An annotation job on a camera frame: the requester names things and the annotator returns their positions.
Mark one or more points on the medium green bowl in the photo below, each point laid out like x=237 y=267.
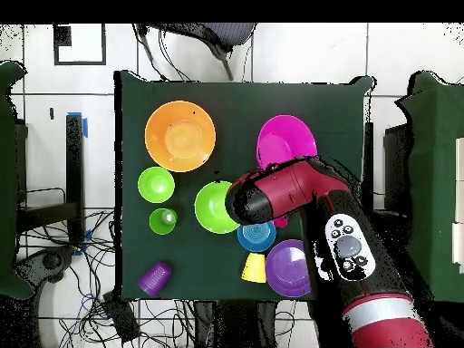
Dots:
x=210 y=210

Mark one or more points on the small blue bowl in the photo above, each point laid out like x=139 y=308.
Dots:
x=256 y=237

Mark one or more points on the small red bowl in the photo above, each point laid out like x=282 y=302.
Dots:
x=280 y=222

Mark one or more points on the large pink bowl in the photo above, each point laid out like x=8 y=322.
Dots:
x=284 y=137

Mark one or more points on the yellow cup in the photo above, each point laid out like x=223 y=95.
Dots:
x=254 y=270

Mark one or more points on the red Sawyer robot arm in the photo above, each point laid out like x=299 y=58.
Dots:
x=290 y=188

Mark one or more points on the small green bowl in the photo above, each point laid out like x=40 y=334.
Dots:
x=156 y=185

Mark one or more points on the large orange bowl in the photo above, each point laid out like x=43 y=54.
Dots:
x=180 y=136

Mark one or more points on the green cup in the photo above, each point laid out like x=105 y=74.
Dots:
x=159 y=223

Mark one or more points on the dark green tablecloth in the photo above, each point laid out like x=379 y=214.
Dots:
x=235 y=108

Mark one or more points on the purple bowl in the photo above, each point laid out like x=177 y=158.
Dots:
x=286 y=270

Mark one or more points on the purple cup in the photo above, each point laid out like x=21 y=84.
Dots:
x=155 y=279

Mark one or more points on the grey office chair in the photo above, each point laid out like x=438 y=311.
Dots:
x=224 y=32

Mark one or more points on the blue tape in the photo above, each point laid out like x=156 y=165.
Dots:
x=85 y=127

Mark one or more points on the black metal stand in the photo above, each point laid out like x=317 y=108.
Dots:
x=74 y=163

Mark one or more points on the black power strip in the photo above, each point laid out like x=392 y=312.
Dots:
x=121 y=319

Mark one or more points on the black caster leg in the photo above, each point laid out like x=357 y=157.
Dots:
x=47 y=261

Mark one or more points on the green-clothed side table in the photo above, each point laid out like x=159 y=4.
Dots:
x=431 y=181
x=7 y=181

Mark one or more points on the black square frame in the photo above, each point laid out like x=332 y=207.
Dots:
x=79 y=62

